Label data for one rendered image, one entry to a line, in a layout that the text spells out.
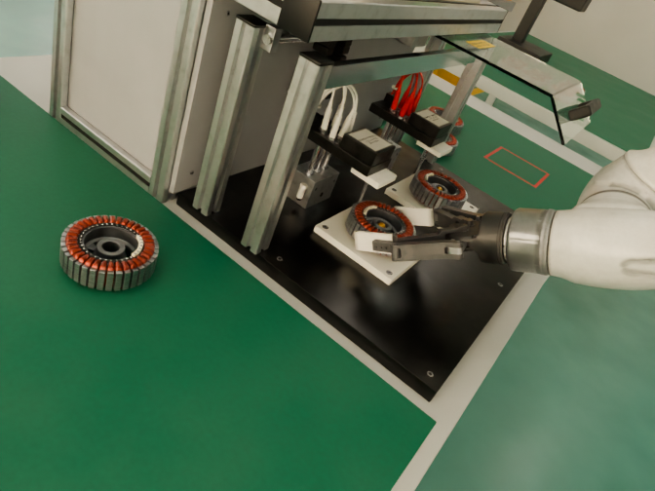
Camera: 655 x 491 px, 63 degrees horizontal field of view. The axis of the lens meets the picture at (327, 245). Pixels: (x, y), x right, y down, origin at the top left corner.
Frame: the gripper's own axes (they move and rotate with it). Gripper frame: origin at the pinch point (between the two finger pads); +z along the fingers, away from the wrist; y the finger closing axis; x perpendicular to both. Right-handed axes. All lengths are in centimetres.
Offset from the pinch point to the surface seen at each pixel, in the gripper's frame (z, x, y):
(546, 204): -12, -13, 63
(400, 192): 5.5, 0.7, 18.4
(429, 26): -5.3, 29.5, 9.6
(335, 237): 4.6, 0.2, -6.9
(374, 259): -1.4, -3.3, -5.8
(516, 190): -6, -9, 61
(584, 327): -11, -99, 162
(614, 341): -23, -106, 167
